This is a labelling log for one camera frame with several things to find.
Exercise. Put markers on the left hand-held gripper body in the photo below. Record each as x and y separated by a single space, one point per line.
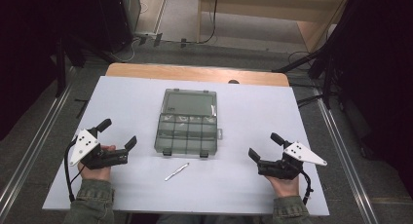
85 146

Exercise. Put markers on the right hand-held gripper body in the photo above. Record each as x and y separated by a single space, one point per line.
302 153

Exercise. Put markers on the silver metal scalpel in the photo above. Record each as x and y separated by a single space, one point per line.
177 171

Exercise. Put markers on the clear plastic compartment box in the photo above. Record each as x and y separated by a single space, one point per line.
188 130

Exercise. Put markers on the person's left hand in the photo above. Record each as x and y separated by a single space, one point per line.
95 174

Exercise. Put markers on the person's right hand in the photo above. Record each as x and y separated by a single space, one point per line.
287 187

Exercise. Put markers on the black stand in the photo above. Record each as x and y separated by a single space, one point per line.
60 68
326 74

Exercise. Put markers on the black cabinet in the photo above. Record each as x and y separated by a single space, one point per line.
118 19

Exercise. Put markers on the light wooden furniture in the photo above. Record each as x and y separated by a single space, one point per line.
269 6

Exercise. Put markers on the metal floor rail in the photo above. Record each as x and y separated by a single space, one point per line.
347 165
35 142

